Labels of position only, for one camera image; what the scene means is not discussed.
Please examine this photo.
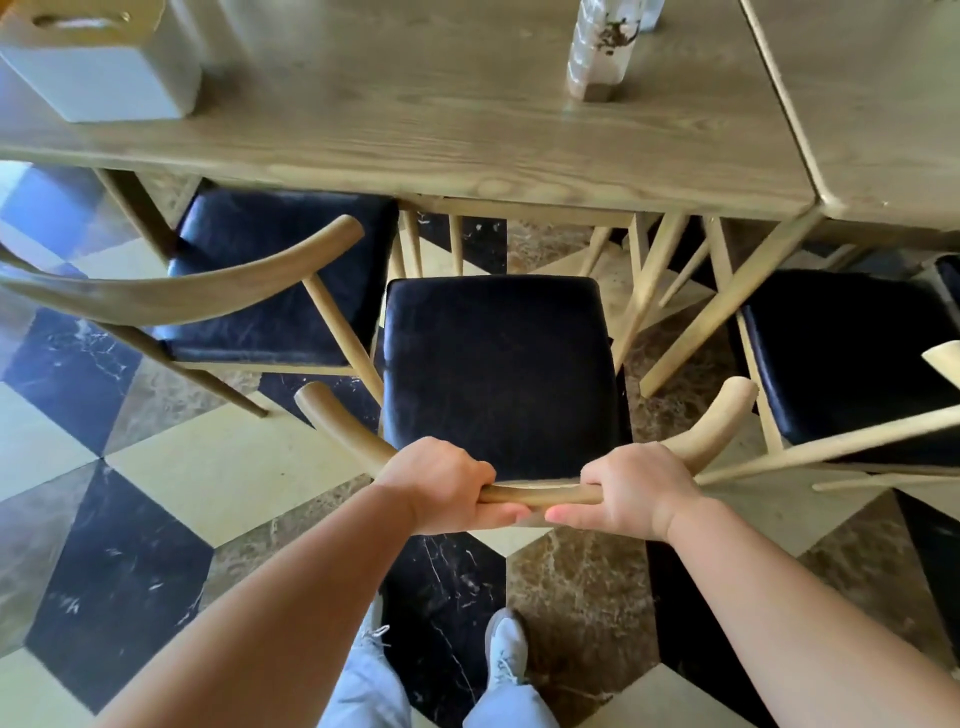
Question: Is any person's left hand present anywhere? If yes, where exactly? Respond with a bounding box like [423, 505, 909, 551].
[372, 437, 532, 537]

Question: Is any person's right hand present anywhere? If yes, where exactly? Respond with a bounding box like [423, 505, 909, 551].
[545, 442, 703, 544]

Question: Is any wooden chair with black seat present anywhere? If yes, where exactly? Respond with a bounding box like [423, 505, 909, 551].
[294, 274, 760, 528]
[693, 266, 960, 498]
[0, 186, 400, 420]

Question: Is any person's left forearm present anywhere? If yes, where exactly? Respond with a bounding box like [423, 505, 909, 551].
[93, 483, 418, 728]

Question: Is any person's right forearm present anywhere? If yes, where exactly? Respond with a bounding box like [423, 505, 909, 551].
[663, 495, 960, 728]

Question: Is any person's right white shoe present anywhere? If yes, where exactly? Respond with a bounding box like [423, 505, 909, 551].
[483, 607, 531, 693]

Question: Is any person's white shoe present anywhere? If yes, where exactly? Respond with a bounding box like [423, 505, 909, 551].
[352, 595, 392, 655]
[483, 607, 531, 693]

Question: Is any person's left white shoe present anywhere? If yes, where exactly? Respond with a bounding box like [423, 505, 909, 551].
[352, 595, 392, 655]

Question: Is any person's right leg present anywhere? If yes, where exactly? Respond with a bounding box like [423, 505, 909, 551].
[462, 677, 561, 728]

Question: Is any person's leg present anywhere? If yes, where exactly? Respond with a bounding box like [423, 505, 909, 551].
[462, 677, 561, 728]
[318, 636, 415, 728]

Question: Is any person's left leg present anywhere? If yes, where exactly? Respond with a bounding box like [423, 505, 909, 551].
[318, 636, 415, 728]

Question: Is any large wooden dining table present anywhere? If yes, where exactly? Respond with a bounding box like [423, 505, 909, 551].
[0, 0, 828, 400]

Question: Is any clear acrylic table sign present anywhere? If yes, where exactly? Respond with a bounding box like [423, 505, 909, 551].
[565, 0, 647, 104]

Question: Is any wooden side table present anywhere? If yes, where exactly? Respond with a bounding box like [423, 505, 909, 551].
[738, 0, 960, 250]

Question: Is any white tissue box wooden lid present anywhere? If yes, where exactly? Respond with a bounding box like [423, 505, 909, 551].
[0, 0, 204, 124]

